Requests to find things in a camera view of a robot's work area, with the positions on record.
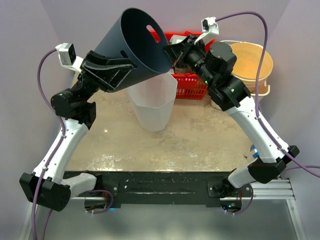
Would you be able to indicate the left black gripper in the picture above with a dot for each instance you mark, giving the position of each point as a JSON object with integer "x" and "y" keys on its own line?
{"x": 86, "y": 66}

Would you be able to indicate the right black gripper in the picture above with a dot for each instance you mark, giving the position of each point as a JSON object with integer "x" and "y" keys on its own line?
{"x": 185, "y": 49}

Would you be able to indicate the dark blue bucket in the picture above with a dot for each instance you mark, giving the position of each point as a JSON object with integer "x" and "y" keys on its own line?
{"x": 137, "y": 36}

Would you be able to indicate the white octagonal bin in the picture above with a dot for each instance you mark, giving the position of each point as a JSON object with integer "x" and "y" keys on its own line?
{"x": 153, "y": 101}

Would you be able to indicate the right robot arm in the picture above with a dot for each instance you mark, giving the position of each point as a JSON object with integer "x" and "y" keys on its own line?
{"x": 214, "y": 68}

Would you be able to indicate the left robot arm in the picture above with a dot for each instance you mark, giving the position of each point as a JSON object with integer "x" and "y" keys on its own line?
{"x": 45, "y": 186}

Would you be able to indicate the grey white device box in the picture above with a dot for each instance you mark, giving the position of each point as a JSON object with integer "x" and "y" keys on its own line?
{"x": 175, "y": 39}

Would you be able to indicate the red plastic shopping basket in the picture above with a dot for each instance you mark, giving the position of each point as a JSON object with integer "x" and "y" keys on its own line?
{"x": 189, "y": 86}

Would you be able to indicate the white perforated storage basket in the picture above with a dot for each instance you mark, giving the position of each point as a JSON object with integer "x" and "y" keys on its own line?
{"x": 260, "y": 90}

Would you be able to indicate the orange translucent bucket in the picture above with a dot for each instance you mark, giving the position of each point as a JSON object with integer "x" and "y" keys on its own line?
{"x": 250, "y": 65}

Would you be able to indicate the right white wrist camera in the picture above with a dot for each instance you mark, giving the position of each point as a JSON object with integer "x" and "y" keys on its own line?
{"x": 210, "y": 30}

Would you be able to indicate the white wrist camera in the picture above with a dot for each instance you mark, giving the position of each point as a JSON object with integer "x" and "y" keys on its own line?
{"x": 210, "y": 30}
{"x": 68, "y": 58}

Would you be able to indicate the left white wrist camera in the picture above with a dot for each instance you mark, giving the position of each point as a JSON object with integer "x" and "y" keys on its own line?
{"x": 68, "y": 58}

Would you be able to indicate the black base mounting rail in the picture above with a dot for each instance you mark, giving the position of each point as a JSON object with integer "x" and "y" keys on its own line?
{"x": 161, "y": 187}

